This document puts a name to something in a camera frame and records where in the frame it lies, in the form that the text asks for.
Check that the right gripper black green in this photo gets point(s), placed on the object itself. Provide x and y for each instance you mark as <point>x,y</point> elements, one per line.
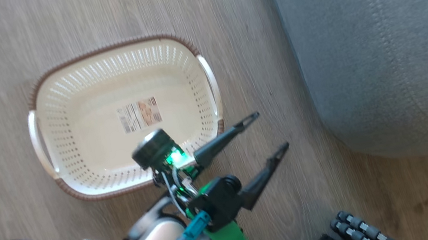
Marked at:
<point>155,148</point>

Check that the grey fabric sofa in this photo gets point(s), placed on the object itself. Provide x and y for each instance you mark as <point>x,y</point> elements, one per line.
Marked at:
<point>381,42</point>

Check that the printed paper basket label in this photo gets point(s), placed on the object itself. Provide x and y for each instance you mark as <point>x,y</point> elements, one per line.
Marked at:
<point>139,114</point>

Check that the black roller robot wheel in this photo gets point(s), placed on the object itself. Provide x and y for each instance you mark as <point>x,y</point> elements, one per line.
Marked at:
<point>361,232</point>

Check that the cream perforated laundry basket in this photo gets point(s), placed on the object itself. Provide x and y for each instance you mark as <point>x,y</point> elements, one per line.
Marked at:
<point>85,116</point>

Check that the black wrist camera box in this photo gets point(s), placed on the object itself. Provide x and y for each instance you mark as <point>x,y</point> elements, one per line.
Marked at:
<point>219,200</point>

